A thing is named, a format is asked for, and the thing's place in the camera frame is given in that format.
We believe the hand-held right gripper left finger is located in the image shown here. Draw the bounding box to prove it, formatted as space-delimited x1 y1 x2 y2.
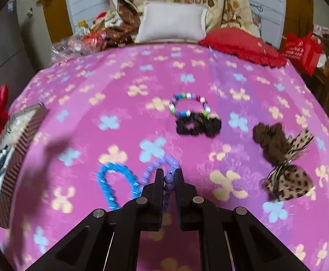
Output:
26 168 165 271

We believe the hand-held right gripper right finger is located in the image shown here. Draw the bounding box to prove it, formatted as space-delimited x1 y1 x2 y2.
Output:
175 168 308 271

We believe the purple bead bracelet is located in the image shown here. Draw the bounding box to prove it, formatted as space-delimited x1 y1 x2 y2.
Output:
141 156 180 214

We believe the striped jewelry box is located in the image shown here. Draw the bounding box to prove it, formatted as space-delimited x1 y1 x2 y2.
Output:
0 103 49 229

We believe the black scrunchie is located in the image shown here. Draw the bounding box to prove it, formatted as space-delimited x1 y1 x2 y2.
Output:
176 112 222 139

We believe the pink flower blanket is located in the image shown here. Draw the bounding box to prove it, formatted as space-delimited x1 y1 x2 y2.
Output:
0 43 329 271

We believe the brown leopard bow scrunchie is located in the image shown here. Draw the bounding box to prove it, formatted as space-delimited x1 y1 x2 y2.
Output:
252 123 316 202

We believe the red fringed cushion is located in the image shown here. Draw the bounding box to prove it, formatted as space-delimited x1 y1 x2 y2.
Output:
198 28 287 68

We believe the white pillow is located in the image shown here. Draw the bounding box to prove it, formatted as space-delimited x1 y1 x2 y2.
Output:
134 1 207 44

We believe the clear plastic wrapping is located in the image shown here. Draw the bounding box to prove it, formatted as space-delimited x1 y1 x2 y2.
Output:
51 30 109 64

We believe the red shopping bag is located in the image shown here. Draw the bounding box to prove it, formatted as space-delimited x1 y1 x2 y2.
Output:
282 31 323 77

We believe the blue bead bracelet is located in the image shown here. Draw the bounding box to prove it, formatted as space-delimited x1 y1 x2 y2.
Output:
97 162 141 210

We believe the multicolour bead bracelet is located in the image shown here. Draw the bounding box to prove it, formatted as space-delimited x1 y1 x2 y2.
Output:
169 92 211 119

